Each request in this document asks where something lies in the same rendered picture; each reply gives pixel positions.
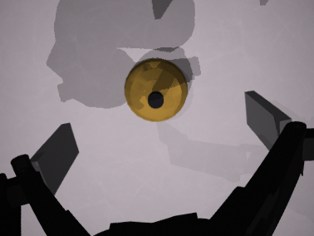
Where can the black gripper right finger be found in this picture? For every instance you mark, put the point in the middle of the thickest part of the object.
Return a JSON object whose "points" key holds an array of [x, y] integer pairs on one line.
{"points": [[256, 209]]}

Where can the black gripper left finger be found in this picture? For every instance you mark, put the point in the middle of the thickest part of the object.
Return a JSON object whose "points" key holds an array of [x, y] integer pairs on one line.
{"points": [[49, 164]]}

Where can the gold dome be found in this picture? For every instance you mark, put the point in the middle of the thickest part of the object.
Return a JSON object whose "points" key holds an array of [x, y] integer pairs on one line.
{"points": [[156, 83]]}

